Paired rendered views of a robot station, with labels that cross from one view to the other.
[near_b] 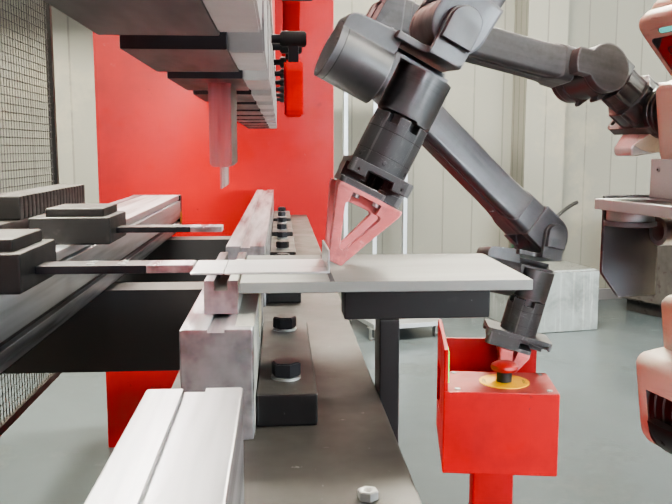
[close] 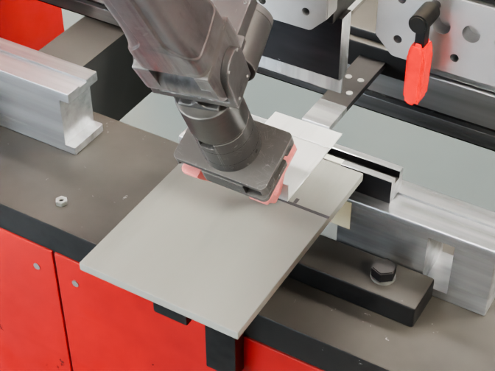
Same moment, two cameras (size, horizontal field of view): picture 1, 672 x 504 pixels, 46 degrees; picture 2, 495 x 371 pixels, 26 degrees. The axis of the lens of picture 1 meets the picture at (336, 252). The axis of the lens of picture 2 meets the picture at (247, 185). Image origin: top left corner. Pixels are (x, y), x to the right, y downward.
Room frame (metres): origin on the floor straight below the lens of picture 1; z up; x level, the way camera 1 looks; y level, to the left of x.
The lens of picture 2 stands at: (1.27, -0.70, 1.73)
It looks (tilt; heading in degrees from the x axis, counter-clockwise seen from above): 40 degrees down; 124
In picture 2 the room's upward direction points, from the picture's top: straight up
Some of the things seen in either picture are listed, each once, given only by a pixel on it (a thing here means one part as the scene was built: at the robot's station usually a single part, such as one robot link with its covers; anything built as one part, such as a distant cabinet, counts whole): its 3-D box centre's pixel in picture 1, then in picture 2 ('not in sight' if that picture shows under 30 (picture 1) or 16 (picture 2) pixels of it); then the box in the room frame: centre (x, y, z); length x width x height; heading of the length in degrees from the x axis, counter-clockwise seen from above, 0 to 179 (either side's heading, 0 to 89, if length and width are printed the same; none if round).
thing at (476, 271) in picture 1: (376, 271); (227, 219); (0.79, -0.04, 1.00); 0.26 x 0.18 x 0.01; 94
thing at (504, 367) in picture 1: (504, 373); not in sight; (1.13, -0.24, 0.79); 0.04 x 0.04 x 0.04
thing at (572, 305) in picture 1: (541, 260); not in sight; (5.19, -1.35, 0.38); 0.79 x 0.63 x 0.77; 15
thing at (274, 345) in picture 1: (285, 364); (300, 254); (0.82, 0.05, 0.89); 0.30 x 0.05 x 0.03; 4
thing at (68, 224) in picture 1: (132, 222); not in sight; (1.16, 0.30, 1.01); 0.26 x 0.12 x 0.05; 94
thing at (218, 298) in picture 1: (228, 279); (314, 155); (0.80, 0.11, 0.98); 0.20 x 0.03 x 0.03; 4
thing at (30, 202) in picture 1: (41, 199); not in sight; (1.52, 0.56, 1.02); 0.44 x 0.06 x 0.04; 4
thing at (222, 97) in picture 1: (224, 137); (300, 41); (0.78, 0.11, 1.13); 0.10 x 0.02 x 0.10; 4
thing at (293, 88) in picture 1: (288, 74); (421, 53); (0.94, 0.05, 1.20); 0.04 x 0.02 x 0.10; 94
